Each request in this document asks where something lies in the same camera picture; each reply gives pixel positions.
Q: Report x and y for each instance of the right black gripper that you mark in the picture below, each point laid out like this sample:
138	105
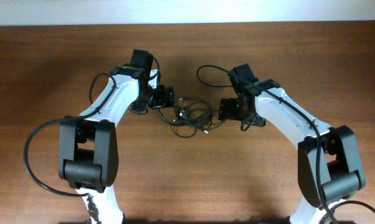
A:
227	111

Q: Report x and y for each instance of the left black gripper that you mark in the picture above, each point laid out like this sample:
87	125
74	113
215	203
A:
161	101

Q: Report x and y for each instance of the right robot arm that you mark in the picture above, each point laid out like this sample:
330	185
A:
330	170

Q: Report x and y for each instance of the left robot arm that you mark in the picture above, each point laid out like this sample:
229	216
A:
88	149

